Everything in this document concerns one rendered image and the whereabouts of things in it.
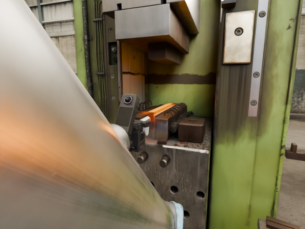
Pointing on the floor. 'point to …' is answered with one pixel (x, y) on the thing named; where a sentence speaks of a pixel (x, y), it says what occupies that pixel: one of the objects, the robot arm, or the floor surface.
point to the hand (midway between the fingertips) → (144, 116)
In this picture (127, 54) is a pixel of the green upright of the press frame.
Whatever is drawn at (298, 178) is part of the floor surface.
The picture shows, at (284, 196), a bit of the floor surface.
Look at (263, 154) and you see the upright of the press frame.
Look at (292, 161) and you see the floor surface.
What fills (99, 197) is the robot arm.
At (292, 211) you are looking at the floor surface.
